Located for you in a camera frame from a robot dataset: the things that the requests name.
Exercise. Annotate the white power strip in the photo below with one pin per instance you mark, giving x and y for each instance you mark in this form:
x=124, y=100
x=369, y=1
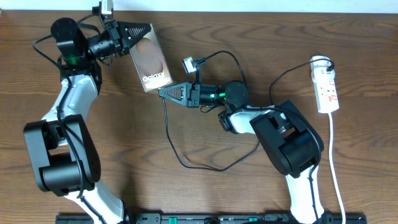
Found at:
x=323, y=78

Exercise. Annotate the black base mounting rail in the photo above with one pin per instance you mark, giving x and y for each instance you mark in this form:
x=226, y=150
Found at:
x=156, y=218

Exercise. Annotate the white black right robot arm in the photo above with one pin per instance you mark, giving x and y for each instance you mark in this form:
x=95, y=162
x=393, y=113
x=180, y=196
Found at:
x=291, y=144

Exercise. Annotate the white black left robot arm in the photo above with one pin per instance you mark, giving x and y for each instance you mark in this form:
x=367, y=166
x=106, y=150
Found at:
x=62, y=153

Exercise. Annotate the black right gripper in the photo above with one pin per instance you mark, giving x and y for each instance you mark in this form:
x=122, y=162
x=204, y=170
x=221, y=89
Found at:
x=191, y=94

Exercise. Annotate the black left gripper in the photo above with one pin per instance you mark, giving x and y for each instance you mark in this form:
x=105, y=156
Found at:
x=114, y=32

